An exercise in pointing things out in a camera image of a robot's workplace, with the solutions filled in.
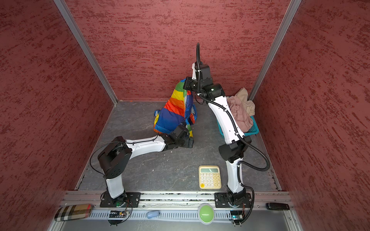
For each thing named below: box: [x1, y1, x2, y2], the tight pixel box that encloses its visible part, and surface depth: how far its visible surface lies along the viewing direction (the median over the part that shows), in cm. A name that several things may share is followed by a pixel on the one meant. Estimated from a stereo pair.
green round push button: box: [197, 203, 215, 225], surface depth 70 cm
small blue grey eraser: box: [146, 210, 160, 219], surface depth 71 cm
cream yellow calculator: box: [198, 165, 223, 190], surface depth 81 cm
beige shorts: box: [235, 87, 256, 117], surface depth 105 cm
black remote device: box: [265, 202, 291, 210], surface depth 73 cm
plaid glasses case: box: [54, 203, 93, 222], surface depth 70 cm
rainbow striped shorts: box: [153, 78, 198, 138], surface depth 102 cm
